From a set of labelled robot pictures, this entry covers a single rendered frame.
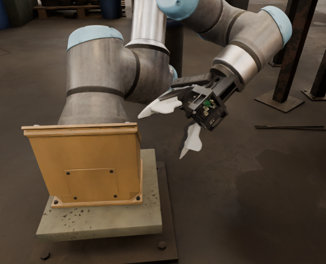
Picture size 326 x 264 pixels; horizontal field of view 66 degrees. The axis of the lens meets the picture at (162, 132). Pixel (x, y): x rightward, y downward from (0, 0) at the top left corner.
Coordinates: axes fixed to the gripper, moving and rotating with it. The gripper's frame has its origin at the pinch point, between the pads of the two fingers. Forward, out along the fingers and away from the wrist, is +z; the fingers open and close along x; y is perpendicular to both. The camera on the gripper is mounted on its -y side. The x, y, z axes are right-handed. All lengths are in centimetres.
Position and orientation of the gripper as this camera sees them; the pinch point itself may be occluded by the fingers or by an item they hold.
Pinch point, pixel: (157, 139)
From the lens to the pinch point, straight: 55.4
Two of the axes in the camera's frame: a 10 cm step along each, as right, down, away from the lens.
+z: -6.9, 7.2, -0.5
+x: 5.8, 6.0, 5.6
